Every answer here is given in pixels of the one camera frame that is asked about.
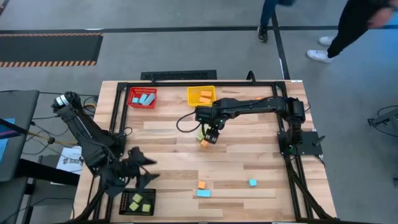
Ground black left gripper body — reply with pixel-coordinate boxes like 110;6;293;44
101;157;141;198

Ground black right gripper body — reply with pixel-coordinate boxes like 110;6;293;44
195;106;233;131

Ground black plastic basket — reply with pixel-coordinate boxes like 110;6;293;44
118;188;157;217

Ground yellow plastic basket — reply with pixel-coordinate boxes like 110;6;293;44
187;85;217;107

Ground white paper sign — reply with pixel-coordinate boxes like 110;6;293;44
55;145;84;175

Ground red plastic basket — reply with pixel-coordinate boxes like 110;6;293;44
127;86;158;110

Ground person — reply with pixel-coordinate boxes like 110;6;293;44
306;0;398;64
257;0;296;44

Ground blue-lit screen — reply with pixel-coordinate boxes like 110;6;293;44
0;117;16;164

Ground dark grey side desk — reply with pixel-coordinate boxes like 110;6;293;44
0;90;40;183

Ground black hazard-striped floor mat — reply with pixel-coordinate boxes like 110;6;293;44
0;32;104;68

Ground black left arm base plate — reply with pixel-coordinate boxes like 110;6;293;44
81;132;127;158

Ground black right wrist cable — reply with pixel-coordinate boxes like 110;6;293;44
175;111;203;134

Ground black aluminium table frame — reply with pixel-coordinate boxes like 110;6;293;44
73;80;340;224

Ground black floor cable cover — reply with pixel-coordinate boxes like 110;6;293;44
140;69;218;82

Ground yellow cable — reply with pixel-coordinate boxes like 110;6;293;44
27;96;99;147

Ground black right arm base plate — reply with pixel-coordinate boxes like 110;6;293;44
278;130;323;156

